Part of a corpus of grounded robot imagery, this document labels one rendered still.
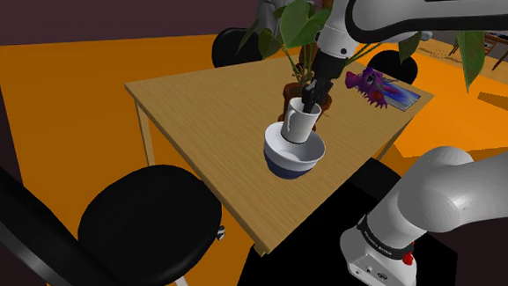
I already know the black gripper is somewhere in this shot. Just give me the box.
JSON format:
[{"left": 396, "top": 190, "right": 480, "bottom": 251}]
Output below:
[{"left": 298, "top": 48, "right": 350, "bottom": 114}]

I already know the white mug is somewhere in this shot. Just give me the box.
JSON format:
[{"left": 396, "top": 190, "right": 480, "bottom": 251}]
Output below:
[{"left": 278, "top": 95, "right": 325, "bottom": 145}]

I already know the purple dragon toy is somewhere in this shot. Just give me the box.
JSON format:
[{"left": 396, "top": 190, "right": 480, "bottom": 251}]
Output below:
[{"left": 343, "top": 65, "right": 402, "bottom": 112}]

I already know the white and blue bowl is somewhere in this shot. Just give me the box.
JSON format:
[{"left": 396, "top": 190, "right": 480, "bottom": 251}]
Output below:
[{"left": 262, "top": 119, "right": 328, "bottom": 182}]

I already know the potted green plant, brown pot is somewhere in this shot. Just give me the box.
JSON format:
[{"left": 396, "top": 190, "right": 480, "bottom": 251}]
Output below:
[{"left": 233, "top": 0, "right": 491, "bottom": 136}]

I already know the black round chair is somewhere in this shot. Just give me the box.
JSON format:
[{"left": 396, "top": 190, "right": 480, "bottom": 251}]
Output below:
[
  {"left": 364, "top": 48, "right": 420, "bottom": 88},
  {"left": 210, "top": 26, "right": 266, "bottom": 69}
]

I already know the blue tablet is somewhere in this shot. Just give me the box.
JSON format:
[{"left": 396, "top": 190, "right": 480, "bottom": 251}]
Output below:
[{"left": 379, "top": 77, "right": 423, "bottom": 114}]

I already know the grey box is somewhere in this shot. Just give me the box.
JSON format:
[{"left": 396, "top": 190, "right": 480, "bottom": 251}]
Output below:
[{"left": 254, "top": 0, "right": 319, "bottom": 33}]

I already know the black robot stand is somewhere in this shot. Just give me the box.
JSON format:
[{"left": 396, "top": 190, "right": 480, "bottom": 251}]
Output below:
[{"left": 226, "top": 153, "right": 460, "bottom": 286}]

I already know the small wooden side table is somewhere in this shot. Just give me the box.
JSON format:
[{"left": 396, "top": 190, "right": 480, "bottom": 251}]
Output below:
[{"left": 446, "top": 30, "right": 508, "bottom": 74}]

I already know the large black office chair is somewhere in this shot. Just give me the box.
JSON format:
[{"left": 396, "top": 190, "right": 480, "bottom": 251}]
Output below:
[{"left": 0, "top": 150, "right": 230, "bottom": 286}]

